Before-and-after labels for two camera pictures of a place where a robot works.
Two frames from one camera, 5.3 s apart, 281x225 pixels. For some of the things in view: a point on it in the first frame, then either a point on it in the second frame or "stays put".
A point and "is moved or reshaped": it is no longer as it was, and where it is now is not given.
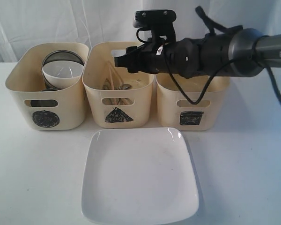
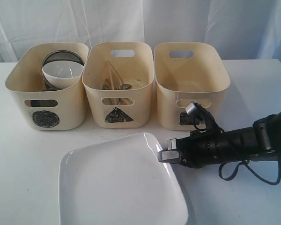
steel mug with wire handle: [43, 103] stays put
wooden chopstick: [118, 76] → [115, 100]
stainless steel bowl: [60, 55] stays put
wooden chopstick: [112, 81] stays put
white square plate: [138, 175] is moved or reshaped
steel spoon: [126, 86] stays put
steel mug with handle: [50, 89] stays put
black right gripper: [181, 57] → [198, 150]
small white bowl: [63, 74] stays put
